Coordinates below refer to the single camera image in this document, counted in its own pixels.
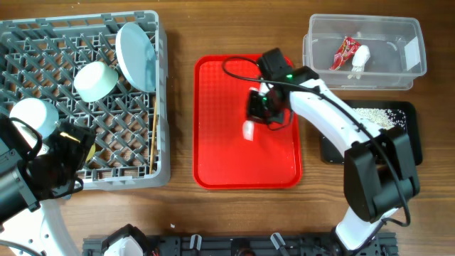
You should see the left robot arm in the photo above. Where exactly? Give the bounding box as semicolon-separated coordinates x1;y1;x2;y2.
1;117;96;255

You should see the red sauce packet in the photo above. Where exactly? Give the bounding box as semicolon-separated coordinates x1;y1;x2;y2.
329;36;361;70

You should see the yellow plastic cup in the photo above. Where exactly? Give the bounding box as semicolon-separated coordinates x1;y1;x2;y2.
85;144;96;162

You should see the large light blue plate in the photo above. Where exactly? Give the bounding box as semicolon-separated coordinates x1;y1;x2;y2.
115;22;156;92

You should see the grey dishwasher rack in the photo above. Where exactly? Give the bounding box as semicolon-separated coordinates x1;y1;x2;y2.
1;10;171;191

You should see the black plastic tray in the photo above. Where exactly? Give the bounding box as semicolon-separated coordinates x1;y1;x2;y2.
319;100;423;166

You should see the red plastic tray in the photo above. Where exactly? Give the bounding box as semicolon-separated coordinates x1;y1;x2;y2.
193;55;303;189

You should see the pile of rice waste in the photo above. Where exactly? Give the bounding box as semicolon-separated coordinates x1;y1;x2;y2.
354;108;407;131

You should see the light green bowl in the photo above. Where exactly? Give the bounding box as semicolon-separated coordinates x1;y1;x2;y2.
74;61;119;102

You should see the clear plastic bin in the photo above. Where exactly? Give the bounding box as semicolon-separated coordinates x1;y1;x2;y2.
302;14;427;90

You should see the white napkin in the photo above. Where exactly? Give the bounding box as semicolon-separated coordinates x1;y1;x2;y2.
348;45;370;80

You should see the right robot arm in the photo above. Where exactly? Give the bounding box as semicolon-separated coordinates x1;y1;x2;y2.
247;48;420;255

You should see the wooden chopstick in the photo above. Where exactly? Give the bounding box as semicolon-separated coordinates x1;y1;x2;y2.
149;97;157;174

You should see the small light green saucer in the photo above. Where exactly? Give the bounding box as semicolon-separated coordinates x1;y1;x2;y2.
9;98;59;139

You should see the white plastic fork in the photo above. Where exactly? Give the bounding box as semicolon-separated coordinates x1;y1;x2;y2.
242;120;255;142

